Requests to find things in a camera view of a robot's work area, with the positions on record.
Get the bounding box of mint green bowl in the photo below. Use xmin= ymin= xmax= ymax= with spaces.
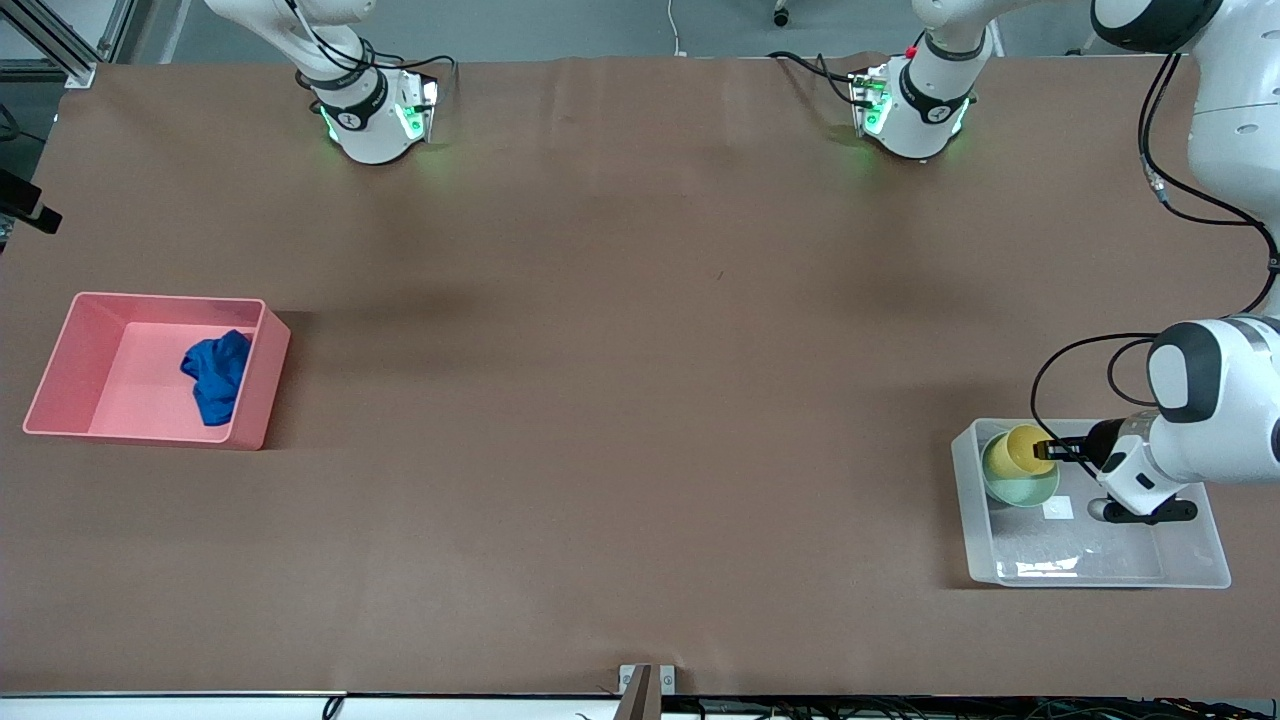
xmin=981 ymin=435 xmax=1061 ymax=509

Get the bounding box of yellow plastic cup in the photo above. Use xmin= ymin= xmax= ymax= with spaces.
xmin=982 ymin=425 xmax=1058 ymax=481

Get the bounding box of blue cloth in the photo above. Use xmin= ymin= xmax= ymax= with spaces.
xmin=180 ymin=329 xmax=253 ymax=428

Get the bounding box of clear plastic box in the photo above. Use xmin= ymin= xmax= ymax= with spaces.
xmin=950 ymin=418 xmax=1233 ymax=590

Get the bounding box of pink plastic box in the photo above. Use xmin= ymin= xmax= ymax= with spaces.
xmin=22 ymin=292 xmax=292 ymax=451

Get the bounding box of brown paper table cover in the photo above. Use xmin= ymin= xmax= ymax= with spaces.
xmin=0 ymin=55 xmax=1280 ymax=698

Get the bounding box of aluminium frame post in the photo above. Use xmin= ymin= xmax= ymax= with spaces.
xmin=0 ymin=0 xmax=136 ymax=89

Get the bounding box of black right arm base cable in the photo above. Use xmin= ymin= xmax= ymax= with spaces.
xmin=285 ymin=0 xmax=459 ymax=101

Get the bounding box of black arm base cable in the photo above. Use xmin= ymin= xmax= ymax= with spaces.
xmin=285 ymin=0 xmax=459 ymax=101
xmin=768 ymin=50 xmax=866 ymax=107

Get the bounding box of black left arm base cable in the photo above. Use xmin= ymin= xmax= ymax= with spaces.
xmin=768 ymin=50 xmax=866 ymax=107

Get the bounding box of grey metal table bracket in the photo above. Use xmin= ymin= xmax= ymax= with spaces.
xmin=618 ymin=663 xmax=676 ymax=720

